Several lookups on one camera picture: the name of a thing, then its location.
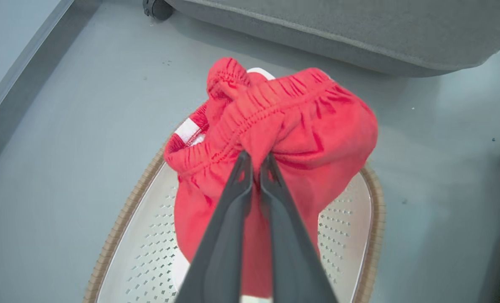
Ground red shorts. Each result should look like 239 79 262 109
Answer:
164 57 379 299

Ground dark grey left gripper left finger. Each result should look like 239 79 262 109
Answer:
174 151 254 303

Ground grey fabric sofa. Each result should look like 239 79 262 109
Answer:
164 0 500 78

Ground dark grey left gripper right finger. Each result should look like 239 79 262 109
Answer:
259 153 339 303

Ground red and white jersey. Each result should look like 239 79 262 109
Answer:
172 103 210 148

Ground white perforated laundry basket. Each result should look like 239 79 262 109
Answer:
83 67 386 303

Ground black caster wheel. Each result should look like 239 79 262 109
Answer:
143 0 175 21

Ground grey partition base rail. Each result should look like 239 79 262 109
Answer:
0 0 103 186

